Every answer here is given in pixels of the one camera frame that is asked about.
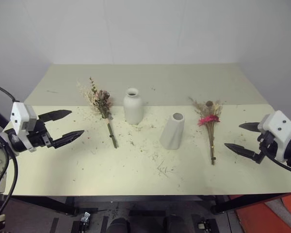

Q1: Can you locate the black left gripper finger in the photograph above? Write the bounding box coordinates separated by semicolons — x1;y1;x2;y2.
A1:
38;109;72;123
50;130;85;149

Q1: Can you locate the white conical vase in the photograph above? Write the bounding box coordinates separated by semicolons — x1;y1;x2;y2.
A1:
160;112;186;150

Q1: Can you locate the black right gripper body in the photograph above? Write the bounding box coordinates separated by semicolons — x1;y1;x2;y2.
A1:
256;130;279;161

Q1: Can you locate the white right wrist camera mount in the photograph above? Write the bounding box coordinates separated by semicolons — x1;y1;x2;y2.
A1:
257;110;291;163

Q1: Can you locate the dried red flower bouquet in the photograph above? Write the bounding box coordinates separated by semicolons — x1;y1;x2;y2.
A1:
188;96;224;166

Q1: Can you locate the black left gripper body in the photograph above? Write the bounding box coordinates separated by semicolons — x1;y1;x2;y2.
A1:
26;119;54;148

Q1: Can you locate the white bottle-shaped vase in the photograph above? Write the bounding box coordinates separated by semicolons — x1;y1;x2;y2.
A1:
123;87;145;125

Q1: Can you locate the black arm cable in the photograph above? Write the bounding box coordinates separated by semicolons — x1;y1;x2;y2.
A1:
0;82;17;102
263;143;291;177
0;128;18;220

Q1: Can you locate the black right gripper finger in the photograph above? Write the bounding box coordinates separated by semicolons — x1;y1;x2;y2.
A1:
224;143;262;164
238;122;259;133

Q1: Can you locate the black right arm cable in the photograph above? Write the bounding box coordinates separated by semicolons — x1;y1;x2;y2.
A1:
263;143;291;177

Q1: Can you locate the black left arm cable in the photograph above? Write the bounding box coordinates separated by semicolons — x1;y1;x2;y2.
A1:
0;82;17;102
0;128;18;220

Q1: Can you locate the black table frame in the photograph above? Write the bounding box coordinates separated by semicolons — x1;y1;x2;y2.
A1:
4;193;291;216

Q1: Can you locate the dark rounded shape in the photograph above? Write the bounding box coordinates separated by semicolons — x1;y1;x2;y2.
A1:
106;217;132;233

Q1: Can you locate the dried pink brown flower bouquet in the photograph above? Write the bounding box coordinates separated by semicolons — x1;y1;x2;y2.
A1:
77;77;119;150

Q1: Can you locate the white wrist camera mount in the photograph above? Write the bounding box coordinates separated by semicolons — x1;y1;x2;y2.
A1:
10;101;38;153
257;110;291;163

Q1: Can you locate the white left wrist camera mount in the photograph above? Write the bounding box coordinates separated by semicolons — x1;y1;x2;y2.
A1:
10;101;38;153

